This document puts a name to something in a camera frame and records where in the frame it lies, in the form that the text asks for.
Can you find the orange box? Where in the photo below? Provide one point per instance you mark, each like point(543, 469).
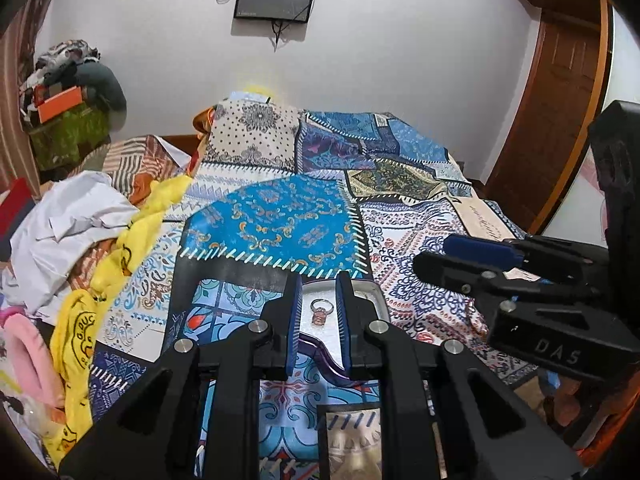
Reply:
point(59, 102)

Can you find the brown striped cloth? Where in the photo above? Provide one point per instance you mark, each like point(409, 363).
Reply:
point(135, 165)

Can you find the yellow printed cloth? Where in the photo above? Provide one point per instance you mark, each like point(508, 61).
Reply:
point(85, 320)

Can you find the blue patchwork blanket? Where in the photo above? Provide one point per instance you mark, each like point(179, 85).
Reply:
point(280, 230)

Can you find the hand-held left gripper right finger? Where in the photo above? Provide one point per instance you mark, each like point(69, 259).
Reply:
point(344, 320)

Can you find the white dotted patterned pillow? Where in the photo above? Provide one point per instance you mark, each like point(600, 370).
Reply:
point(250, 132)

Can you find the pink cloth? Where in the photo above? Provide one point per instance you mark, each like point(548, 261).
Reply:
point(30, 355)

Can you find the red cloth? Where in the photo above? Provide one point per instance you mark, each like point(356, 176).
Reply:
point(12, 205)

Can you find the wooden door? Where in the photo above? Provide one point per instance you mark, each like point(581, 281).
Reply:
point(555, 125)

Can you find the person's right hand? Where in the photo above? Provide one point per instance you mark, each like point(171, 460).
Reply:
point(570, 402)

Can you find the green patterned cloth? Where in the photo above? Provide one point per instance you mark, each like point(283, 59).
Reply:
point(65, 137)

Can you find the purple tray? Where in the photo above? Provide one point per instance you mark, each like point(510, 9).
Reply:
point(322, 355)

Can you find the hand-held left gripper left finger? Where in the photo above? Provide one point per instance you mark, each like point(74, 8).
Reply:
point(294, 320)

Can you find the white crumpled cloth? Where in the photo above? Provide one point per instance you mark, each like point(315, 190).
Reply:
point(65, 230)

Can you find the white rectangular tray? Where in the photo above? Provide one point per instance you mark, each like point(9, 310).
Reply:
point(370, 297)

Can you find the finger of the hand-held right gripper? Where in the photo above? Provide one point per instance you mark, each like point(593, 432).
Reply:
point(475, 249)
point(450, 267)

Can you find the pile of clothes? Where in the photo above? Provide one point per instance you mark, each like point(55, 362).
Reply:
point(95, 77)

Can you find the brown striped curtain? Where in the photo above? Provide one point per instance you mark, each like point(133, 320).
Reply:
point(17, 125)

